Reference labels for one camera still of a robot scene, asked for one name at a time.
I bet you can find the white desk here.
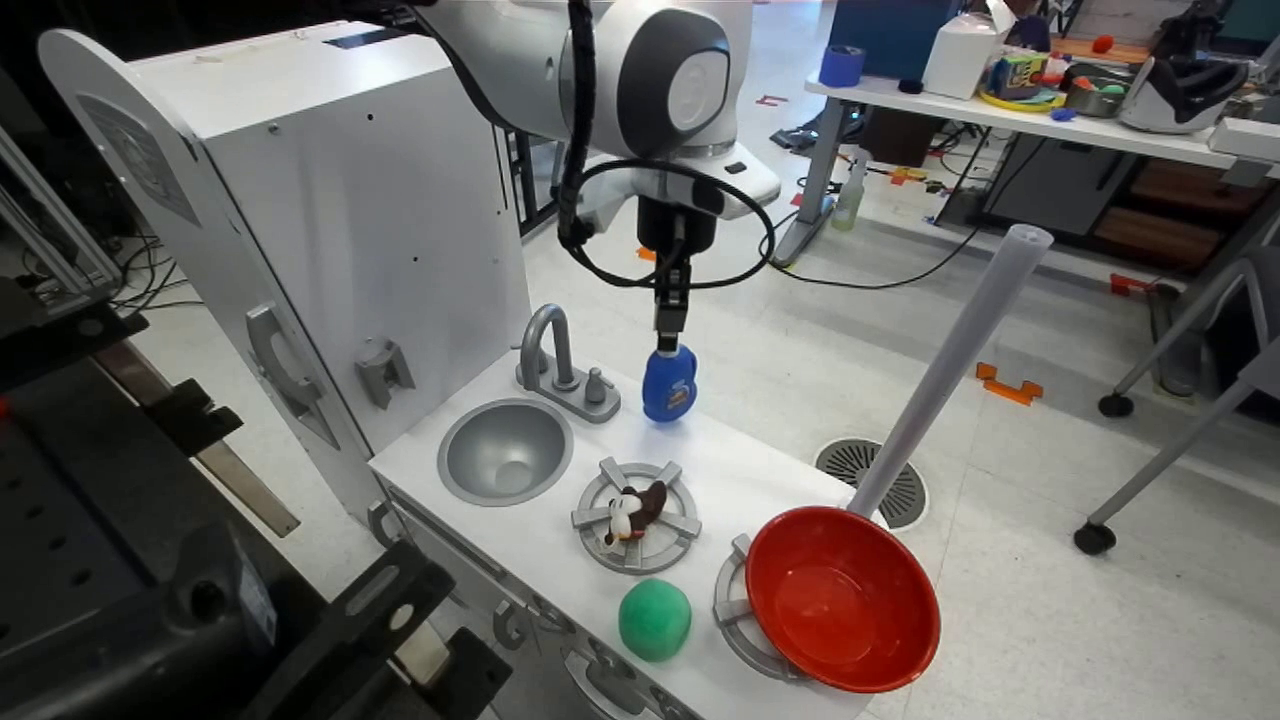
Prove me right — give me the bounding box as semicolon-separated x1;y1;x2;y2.
800;72;1280;272

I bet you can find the round floor drain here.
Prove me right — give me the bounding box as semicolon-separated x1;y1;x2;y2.
814;436;931;534

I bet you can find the colourful toy pile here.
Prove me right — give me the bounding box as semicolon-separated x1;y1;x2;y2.
971;42;1074;119

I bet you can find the blue bottle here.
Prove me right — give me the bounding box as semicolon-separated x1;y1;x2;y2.
641;335;705;429

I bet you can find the black foreground equipment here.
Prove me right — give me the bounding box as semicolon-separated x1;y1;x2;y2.
0;300;522;720

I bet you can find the white box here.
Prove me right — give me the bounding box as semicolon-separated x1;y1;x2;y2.
921;8;1007;102

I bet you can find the black and white device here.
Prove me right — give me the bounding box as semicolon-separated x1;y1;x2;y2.
1111;47;1251;141

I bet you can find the black floor cable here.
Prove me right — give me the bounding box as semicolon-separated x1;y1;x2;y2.
770;128;1060;294

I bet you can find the black looped cable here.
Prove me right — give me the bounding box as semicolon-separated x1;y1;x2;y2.
552;0;779;294

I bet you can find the blue cup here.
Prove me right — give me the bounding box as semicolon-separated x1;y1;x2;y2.
817;42;867;93

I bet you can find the grey toy faucet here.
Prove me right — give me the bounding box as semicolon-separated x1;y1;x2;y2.
516;300;624;429

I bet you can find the grey stove burner with plush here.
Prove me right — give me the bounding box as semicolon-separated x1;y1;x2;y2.
572;454;709;579

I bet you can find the aluminium frame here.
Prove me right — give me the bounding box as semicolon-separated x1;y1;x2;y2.
0;123;134;329

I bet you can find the grey cabinet handle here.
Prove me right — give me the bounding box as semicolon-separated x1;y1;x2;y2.
347;330;419;415

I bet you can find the orange floor bracket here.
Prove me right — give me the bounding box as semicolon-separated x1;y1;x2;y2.
971;354;1050;411

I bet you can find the red pan with grey handle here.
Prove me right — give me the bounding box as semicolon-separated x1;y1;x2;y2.
740;220;1060;698

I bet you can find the grey sink basin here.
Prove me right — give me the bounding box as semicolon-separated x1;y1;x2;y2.
436;396;579;511

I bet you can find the green ball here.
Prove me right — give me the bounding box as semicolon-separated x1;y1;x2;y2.
618;575;697;669

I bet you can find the white toy kitchen unit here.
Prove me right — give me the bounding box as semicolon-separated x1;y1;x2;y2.
35;16;888;720

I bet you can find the brown and white plush toy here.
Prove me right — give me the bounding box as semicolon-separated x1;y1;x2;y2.
600;479;672;552

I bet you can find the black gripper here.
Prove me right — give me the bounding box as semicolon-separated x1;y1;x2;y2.
634;196;715;359

